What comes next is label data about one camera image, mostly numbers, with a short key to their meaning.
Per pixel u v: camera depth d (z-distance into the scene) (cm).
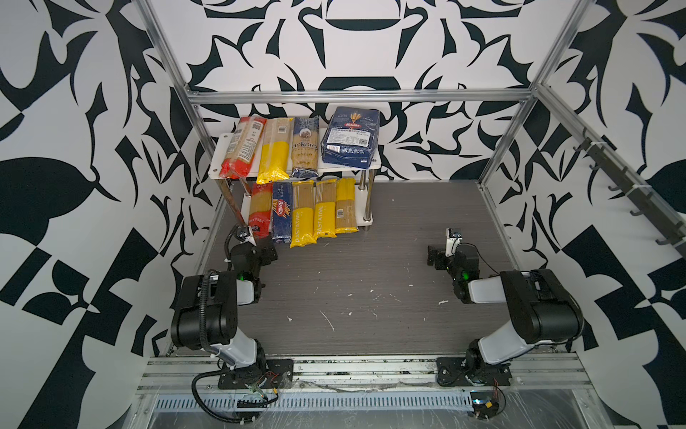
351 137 75
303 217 98
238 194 107
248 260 72
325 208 99
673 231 50
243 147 78
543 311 46
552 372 76
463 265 73
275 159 74
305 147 78
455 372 74
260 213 99
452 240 83
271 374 72
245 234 81
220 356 50
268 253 85
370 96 90
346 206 101
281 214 96
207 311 43
